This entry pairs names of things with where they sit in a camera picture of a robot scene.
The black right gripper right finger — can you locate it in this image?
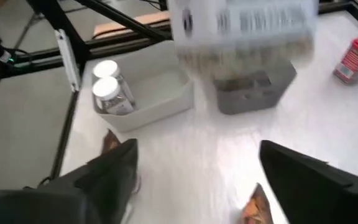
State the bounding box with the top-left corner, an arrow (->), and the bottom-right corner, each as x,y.
259,139 -> 358,224

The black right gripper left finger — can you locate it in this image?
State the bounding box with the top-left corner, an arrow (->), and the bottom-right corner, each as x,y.
0,138 -> 139,224

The taco seasoning mix packet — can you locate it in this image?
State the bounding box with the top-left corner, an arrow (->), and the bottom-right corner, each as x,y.
100,129 -> 122,156
239,182 -> 275,224

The dark grey plastic bin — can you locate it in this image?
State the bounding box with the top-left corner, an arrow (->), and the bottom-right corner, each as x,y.
213,60 -> 298,115

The light grey plastic bin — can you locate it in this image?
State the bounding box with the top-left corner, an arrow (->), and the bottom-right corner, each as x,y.
91,40 -> 195,133

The smoked paprika tin red lid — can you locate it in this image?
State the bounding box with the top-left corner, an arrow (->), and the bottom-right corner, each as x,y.
333,30 -> 358,85

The light wooden table board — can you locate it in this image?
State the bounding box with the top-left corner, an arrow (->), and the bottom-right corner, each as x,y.
92,11 -> 171,40

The white bracket plate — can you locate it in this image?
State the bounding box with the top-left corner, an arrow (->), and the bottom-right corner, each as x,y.
54,29 -> 82,93

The black aluminium table frame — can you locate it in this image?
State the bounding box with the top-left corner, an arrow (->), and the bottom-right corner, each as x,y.
0,0 -> 358,187

